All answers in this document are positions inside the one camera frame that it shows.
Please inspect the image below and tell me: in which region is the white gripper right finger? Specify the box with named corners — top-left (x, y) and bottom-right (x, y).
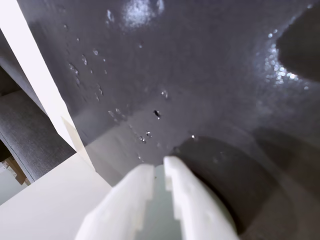
top-left (162, 155), bottom-right (240, 240)

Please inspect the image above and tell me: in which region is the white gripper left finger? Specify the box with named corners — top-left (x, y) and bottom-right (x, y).
top-left (74, 163), bottom-right (155, 240)

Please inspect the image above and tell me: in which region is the brown cardboard box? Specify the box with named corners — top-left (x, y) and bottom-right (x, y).
top-left (0, 156), bottom-right (32, 187)

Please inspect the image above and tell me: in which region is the grey upholstered furniture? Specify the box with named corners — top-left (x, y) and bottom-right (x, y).
top-left (0, 31), bottom-right (77, 183)

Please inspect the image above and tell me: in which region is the black glossy table mat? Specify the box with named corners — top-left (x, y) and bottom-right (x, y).
top-left (16, 0), bottom-right (320, 240)

